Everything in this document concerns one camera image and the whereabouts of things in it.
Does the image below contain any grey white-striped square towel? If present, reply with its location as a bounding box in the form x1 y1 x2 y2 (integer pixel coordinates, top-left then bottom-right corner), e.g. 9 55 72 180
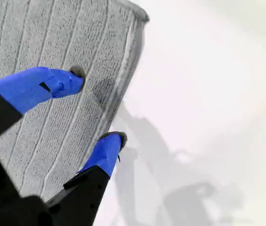
0 0 150 203

